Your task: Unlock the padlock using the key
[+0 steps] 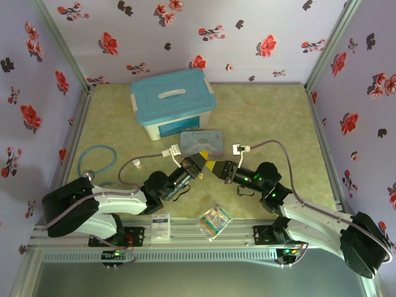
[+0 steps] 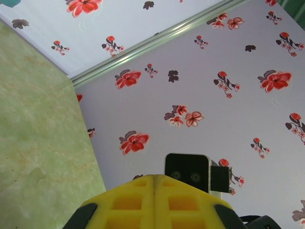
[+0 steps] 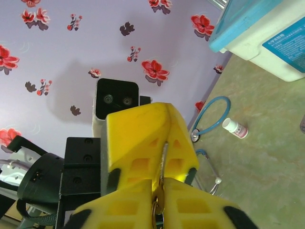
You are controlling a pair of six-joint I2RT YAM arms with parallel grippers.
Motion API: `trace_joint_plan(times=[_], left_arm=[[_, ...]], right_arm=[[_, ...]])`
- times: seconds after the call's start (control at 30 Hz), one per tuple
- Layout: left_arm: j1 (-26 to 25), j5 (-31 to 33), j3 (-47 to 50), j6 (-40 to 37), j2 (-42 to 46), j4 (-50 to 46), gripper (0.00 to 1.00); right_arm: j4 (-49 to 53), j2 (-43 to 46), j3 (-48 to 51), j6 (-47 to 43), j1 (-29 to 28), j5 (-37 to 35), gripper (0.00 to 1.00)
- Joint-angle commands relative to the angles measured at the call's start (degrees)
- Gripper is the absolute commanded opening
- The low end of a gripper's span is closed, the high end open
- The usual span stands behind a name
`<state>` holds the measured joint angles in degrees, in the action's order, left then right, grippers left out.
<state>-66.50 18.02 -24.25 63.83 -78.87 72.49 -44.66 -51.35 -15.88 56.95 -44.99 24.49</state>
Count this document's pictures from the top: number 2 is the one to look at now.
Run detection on teal object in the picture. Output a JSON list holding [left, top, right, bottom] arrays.
[[0, 0, 21, 8]]

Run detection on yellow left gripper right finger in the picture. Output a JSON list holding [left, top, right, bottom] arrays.
[[153, 175, 249, 229]]

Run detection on aluminium frame rail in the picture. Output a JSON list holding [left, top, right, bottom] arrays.
[[70, 0, 233, 87]]

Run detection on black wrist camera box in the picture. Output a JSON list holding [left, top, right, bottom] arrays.
[[163, 153, 233, 194]]

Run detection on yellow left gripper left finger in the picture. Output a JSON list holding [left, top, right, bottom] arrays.
[[62, 174, 156, 229]]

